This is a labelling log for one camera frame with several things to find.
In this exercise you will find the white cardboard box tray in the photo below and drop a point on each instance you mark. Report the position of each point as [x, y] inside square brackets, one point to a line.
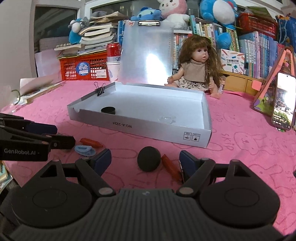
[138, 108]

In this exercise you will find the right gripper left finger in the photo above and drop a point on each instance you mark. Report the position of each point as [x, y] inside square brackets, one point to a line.
[89, 174]

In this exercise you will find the black round cap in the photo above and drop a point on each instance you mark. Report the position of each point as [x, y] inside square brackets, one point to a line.
[108, 110]

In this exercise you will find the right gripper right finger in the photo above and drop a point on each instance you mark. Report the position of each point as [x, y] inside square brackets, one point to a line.
[197, 171]

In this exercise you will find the small blue plush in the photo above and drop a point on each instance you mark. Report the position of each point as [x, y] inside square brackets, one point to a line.
[147, 13]

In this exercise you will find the label printer box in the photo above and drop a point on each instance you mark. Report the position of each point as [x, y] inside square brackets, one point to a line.
[232, 61]

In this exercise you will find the blue plush toy right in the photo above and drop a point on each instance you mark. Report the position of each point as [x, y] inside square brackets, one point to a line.
[219, 11]

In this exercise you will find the row of upright books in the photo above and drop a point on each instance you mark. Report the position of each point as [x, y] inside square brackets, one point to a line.
[260, 50]

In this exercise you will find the small clear cap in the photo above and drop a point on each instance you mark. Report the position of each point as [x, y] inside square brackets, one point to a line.
[168, 120]

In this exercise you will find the black round disc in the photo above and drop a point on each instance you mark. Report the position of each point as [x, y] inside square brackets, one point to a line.
[148, 159]

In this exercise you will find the translucent clipboard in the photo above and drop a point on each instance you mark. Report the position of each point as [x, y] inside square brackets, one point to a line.
[147, 54]

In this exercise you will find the stack of books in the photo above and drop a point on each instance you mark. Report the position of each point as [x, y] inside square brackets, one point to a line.
[102, 30]

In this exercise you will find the pink bunny towel mat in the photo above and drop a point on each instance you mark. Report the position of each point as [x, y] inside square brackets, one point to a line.
[238, 132]

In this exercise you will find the wooden drawer box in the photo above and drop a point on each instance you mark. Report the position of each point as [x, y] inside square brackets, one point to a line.
[242, 83]

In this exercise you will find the pink phone stand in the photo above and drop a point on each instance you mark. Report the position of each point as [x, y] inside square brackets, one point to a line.
[285, 63]

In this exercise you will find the blue hair clip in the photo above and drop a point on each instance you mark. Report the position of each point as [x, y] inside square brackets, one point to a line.
[84, 150]

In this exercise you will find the white pink bunny plush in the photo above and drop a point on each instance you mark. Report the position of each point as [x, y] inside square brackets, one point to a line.
[174, 13]

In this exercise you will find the red soda can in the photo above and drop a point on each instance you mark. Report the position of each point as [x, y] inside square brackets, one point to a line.
[113, 52]

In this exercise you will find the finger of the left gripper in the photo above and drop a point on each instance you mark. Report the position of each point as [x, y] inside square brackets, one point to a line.
[57, 141]
[19, 123]

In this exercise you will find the blue white plush left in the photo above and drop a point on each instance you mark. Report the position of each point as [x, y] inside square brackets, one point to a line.
[76, 27]

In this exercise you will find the smartphone on stand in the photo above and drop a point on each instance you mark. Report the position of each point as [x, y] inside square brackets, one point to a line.
[284, 103]

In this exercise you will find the black binder clip on box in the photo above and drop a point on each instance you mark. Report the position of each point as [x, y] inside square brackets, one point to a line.
[99, 90]

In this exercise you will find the brown haired doll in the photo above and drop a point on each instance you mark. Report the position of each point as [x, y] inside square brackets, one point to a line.
[199, 67]

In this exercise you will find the white paper cup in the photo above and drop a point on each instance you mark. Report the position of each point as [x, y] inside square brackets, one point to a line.
[113, 70]

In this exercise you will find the red plastic basket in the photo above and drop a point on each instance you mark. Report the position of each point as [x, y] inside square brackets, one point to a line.
[90, 67]

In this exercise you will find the red basket on books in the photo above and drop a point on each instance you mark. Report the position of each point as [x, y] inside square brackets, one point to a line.
[249, 23]

